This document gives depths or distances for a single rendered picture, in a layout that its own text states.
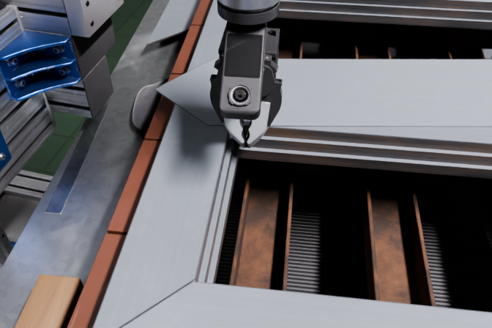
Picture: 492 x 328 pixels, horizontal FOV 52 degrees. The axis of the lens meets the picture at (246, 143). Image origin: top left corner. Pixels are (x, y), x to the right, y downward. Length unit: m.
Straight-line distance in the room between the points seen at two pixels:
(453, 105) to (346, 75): 0.17
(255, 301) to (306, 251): 0.45
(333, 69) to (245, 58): 0.32
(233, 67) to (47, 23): 0.45
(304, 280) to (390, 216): 0.19
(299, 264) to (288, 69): 0.36
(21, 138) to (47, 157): 1.09
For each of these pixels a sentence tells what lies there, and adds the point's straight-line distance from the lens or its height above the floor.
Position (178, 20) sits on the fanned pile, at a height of 0.72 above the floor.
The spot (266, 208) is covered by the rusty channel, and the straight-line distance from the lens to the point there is 0.87.
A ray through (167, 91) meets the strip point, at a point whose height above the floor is 0.87.
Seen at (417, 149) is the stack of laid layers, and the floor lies 0.85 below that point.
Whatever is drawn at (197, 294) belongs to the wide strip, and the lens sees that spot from 0.55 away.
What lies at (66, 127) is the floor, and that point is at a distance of 2.21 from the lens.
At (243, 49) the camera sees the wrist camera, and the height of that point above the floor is 1.04.
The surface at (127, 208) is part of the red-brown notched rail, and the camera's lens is 0.69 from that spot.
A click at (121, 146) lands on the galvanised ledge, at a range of 1.00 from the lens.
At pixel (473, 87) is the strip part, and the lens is 0.88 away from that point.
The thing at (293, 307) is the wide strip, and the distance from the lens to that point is 0.54.
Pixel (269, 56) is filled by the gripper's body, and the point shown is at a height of 1.02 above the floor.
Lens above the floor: 1.33
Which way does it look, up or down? 42 degrees down
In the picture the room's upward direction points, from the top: straight up
